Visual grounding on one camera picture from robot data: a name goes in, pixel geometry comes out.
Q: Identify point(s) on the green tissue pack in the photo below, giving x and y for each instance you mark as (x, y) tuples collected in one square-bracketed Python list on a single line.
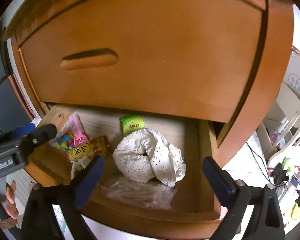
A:
[(131, 125)]

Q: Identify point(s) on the green box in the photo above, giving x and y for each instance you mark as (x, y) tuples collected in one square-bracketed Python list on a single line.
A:
[(286, 163)]

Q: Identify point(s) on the checked fruit print tablecloth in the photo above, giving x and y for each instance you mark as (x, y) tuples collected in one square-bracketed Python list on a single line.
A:
[(242, 160)]

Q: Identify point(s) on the person's left hand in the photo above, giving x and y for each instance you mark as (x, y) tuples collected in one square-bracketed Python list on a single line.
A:
[(12, 200)]

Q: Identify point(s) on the wooden nightstand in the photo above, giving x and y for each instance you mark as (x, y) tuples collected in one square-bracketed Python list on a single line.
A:
[(277, 55)]

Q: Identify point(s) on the pink ribbed plastic tube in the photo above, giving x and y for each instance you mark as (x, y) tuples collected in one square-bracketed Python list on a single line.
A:
[(77, 130)]

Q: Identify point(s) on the dark grey panel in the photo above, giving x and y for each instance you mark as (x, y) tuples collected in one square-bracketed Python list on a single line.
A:
[(5, 105)]

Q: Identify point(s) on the bag of cotton swabs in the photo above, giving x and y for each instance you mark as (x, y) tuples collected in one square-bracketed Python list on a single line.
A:
[(140, 195)]

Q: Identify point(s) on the white lace cloth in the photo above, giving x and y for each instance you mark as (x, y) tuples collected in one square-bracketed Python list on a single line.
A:
[(145, 155)]

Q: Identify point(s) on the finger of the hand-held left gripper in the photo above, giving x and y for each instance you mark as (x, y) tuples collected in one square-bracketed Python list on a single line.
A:
[(21, 130), (43, 133)]

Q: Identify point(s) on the white wooden shelf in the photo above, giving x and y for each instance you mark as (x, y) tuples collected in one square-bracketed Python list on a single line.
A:
[(285, 110)]

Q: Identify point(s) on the stack of books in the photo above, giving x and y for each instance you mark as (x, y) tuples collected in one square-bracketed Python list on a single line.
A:
[(297, 80)]

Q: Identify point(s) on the wooden nightstand drawer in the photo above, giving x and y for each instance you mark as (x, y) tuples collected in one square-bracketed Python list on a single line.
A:
[(165, 62), (152, 223)]

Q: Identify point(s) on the yellow orange snack packet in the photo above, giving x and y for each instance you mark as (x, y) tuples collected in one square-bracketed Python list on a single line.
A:
[(86, 150)]

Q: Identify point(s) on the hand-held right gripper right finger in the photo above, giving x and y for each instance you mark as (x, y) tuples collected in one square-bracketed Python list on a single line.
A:
[(218, 180)]

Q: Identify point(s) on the bag of colourful blocks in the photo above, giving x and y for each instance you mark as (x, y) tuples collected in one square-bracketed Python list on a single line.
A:
[(62, 138)]

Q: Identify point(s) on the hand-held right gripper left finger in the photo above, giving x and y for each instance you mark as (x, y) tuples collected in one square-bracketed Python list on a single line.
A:
[(90, 180)]

